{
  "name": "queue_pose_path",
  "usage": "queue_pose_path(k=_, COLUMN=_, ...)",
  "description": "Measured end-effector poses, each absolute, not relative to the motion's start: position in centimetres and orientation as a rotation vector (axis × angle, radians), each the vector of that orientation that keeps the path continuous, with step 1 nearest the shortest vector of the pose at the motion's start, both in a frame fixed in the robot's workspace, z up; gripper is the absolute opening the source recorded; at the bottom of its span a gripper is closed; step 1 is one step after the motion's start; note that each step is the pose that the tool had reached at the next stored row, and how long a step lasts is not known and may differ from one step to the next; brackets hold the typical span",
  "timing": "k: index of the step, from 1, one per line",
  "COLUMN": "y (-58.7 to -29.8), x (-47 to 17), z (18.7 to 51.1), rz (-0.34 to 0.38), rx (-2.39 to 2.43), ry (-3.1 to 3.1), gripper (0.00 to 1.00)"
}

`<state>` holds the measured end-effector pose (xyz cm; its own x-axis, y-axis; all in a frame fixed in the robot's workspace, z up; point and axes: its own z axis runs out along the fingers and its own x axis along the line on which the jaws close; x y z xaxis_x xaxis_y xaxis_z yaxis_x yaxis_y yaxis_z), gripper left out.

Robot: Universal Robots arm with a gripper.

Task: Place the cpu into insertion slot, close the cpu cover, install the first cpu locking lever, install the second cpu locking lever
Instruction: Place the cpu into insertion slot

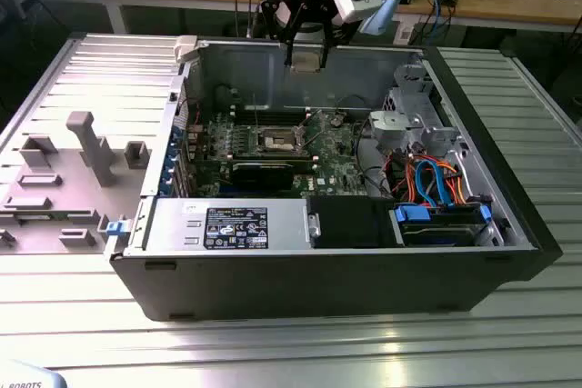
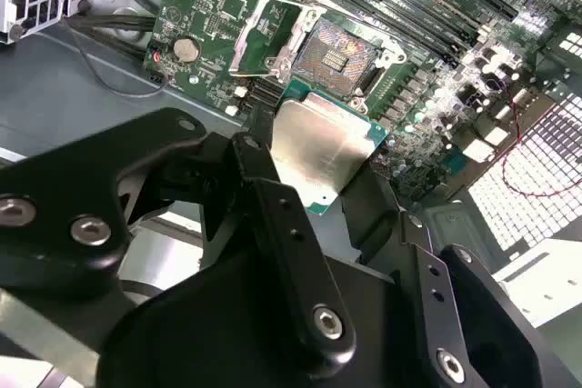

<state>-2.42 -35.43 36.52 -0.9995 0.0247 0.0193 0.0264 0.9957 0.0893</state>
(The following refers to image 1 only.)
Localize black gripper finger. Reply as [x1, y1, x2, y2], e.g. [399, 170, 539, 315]
[302, 0, 360, 70]
[261, 0, 305, 67]

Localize silver CPU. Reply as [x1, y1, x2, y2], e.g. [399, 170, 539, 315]
[293, 52, 323, 74]

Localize RAM slot white clips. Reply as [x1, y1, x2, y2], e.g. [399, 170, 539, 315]
[229, 150, 317, 157]
[229, 114, 312, 121]
[229, 157, 317, 164]
[229, 105, 312, 113]

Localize CPU socket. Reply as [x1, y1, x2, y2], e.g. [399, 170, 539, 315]
[255, 125, 305, 156]

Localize white label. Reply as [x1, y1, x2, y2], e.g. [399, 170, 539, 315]
[394, 22, 416, 46]

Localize white plastic case latch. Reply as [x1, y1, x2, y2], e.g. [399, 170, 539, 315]
[174, 35, 202, 65]

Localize silver drive cage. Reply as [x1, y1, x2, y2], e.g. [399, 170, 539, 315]
[384, 63, 461, 153]

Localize green motherboard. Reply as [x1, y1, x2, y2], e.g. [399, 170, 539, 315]
[181, 108, 372, 201]

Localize black graphics card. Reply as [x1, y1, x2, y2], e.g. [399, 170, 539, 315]
[230, 161, 296, 193]

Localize black drive bay box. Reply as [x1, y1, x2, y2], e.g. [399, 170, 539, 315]
[306, 195, 396, 249]

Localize grey parts rack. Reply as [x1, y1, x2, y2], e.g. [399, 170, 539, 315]
[0, 110, 154, 255]

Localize silver power supply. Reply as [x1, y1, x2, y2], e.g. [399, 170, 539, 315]
[145, 198, 315, 253]

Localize hard disk blue carrier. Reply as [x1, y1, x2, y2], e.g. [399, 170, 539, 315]
[389, 203, 496, 249]

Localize blue plastic clip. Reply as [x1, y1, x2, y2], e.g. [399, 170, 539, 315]
[105, 219, 132, 239]

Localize black PC case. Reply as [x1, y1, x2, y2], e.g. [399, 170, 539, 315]
[108, 33, 565, 323]

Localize pale blue teach pendant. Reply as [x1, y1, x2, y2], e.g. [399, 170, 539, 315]
[0, 358, 69, 388]

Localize silver metal bracket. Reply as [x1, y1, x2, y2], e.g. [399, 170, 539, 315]
[367, 109, 424, 153]

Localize blue wire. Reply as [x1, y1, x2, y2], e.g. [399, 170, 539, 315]
[414, 156, 451, 207]

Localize orange wire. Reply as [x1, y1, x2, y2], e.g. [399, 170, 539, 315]
[389, 154, 472, 207]

